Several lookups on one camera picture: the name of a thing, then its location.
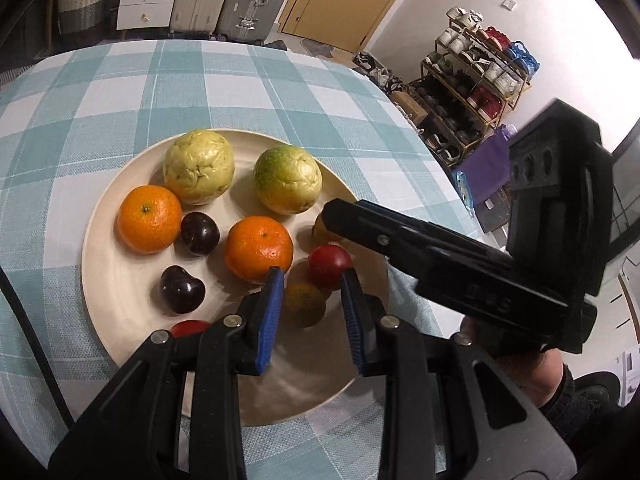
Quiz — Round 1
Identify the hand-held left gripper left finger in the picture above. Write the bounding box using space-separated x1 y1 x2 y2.
47 267 286 480

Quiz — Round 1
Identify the metal shoe rack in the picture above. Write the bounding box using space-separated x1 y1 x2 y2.
410 5 541 166

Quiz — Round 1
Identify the silver suitcase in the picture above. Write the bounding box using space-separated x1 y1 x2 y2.
217 0 306 43

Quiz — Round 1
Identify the wrinkled yellow guava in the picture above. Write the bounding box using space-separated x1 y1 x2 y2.
162 129 236 206

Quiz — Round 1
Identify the black cable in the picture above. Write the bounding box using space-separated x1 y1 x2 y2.
0 265 76 426

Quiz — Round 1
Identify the red tomato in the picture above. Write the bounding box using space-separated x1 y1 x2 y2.
170 319 213 338
306 244 354 291

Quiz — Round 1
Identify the purple bag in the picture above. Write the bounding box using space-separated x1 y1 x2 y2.
457 125 521 206

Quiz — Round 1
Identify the orange mandarin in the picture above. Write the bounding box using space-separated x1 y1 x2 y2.
224 216 295 285
117 185 183 255

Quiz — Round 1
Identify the dark purple plum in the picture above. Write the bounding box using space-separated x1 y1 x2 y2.
180 211 221 258
159 265 207 316

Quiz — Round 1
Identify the person's right forearm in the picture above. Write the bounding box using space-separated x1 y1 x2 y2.
540 360 626 461

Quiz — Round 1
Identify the wicker basket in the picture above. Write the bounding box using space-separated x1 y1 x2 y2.
54 0 112 48

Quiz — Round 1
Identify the smooth yellow-green guava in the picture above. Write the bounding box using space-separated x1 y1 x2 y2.
252 145 323 216

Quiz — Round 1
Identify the grey door mat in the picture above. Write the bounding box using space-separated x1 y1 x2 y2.
300 40 336 61

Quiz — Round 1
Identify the teal checked tablecloth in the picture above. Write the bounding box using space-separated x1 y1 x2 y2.
0 39 481 480

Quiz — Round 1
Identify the person's right hand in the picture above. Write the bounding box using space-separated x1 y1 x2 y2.
460 317 563 406

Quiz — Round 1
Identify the cream round plate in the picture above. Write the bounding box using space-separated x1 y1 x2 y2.
81 128 393 427

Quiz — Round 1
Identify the wooden door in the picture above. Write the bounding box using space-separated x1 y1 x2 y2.
277 0 426 53

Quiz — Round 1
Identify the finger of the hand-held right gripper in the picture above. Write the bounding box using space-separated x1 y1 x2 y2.
320 199 516 286

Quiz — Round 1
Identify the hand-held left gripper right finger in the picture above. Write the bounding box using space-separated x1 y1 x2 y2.
340 270 581 480

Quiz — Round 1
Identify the small yellow fruit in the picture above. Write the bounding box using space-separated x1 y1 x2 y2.
312 212 346 246
282 281 327 328

